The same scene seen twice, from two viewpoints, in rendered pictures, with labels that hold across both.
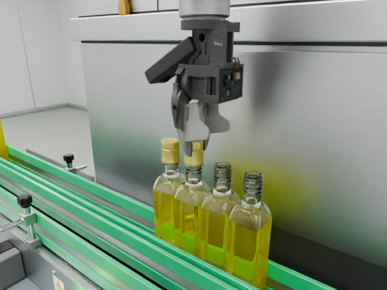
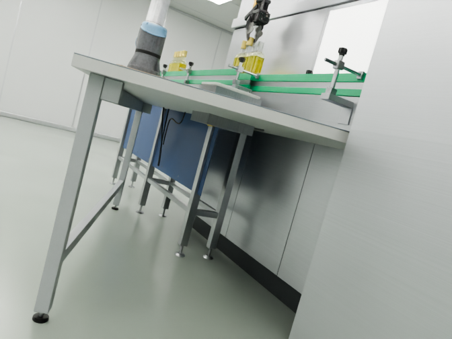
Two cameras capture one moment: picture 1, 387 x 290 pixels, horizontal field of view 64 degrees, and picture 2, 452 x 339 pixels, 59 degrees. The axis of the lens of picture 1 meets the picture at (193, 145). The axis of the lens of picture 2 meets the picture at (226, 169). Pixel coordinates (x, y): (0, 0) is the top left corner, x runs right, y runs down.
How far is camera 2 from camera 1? 1.82 m
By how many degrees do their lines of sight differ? 26
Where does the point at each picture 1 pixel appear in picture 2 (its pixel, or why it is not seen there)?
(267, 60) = (284, 20)
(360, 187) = (294, 55)
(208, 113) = (258, 31)
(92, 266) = (204, 77)
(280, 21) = (290, 8)
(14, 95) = not seen: hidden behind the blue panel
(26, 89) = not seen: hidden behind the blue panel
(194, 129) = (250, 29)
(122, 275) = (213, 71)
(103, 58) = (240, 34)
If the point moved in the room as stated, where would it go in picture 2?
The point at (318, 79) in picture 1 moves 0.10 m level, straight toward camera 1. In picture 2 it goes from (292, 23) to (281, 15)
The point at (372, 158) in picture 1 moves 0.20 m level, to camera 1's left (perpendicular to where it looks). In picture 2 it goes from (298, 44) to (260, 38)
